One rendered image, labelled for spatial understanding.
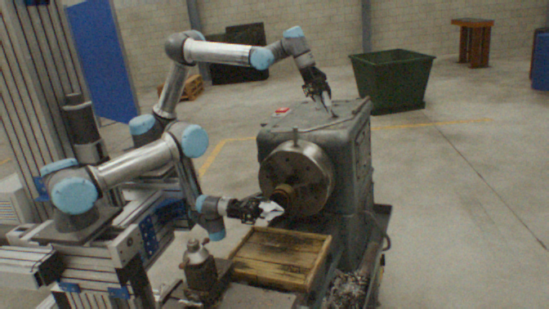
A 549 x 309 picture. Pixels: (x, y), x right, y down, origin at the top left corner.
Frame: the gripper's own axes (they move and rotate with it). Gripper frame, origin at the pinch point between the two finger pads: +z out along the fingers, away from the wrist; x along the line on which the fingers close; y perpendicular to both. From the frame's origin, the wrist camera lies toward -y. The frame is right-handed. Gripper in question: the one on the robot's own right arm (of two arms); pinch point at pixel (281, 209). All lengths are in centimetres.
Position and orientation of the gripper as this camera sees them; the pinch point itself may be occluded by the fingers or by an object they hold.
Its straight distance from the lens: 141.5
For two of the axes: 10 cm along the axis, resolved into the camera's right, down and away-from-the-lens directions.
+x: -1.2, -9.2, -3.6
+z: 9.1, 0.4, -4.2
